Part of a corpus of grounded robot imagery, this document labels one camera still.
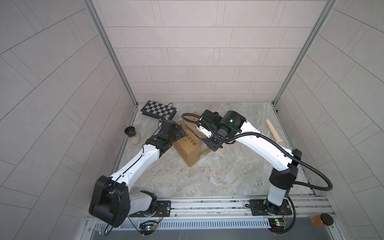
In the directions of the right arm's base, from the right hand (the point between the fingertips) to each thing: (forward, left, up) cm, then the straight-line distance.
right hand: (211, 145), depth 70 cm
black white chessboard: (+43, +34, -18) cm, 58 cm away
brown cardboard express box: (+3, +8, -4) cm, 10 cm away
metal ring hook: (-28, +49, -16) cm, 59 cm away
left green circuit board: (-28, +30, -19) cm, 45 cm away
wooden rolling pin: (+10, -44, -19) cm, 49 cm away
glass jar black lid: (+17, +45, -9) cm, 49 cm away
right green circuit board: (-30, -28, -23) cm, 47 cm away
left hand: (+15, +16, -7) cm, 23 cm away
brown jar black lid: (-30, -43, -14) cm, 54 cm away
